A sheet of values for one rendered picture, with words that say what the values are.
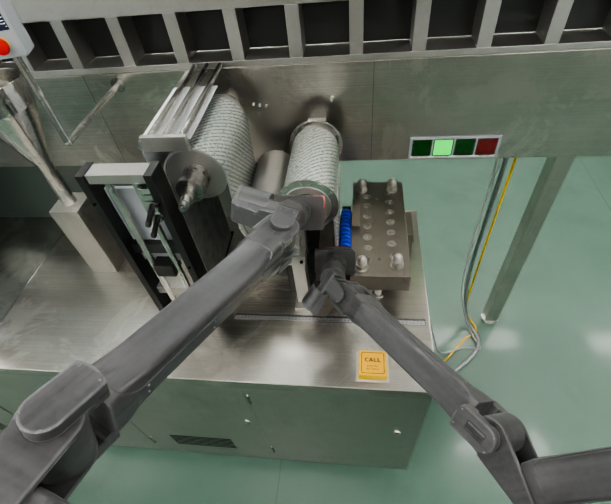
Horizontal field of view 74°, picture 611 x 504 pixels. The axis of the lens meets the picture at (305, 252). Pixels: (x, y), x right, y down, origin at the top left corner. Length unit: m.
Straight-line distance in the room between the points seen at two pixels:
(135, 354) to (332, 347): 0.73
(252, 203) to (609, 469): 0.60
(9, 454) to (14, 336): 1.09
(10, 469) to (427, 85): 1.09
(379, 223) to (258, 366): 0.54
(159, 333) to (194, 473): 1.59
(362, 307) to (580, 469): 0.42
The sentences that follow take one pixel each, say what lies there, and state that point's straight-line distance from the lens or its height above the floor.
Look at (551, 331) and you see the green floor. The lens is 2.41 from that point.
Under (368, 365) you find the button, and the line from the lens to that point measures 1.07.
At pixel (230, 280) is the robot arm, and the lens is 0.54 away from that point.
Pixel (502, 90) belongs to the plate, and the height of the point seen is 1.35.
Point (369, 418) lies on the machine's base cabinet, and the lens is 1.33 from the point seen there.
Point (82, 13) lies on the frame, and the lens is 1.29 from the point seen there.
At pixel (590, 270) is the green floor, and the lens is 2.77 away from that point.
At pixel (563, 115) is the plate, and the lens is 1.32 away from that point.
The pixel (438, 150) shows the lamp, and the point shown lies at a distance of 1.27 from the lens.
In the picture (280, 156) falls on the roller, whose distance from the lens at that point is 1.16.
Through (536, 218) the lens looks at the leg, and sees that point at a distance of 1.78.
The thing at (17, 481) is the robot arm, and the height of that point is 1.55.
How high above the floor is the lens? 1.88
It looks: 47 degrees down
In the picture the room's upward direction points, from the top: 8 degrees counter-clockwise
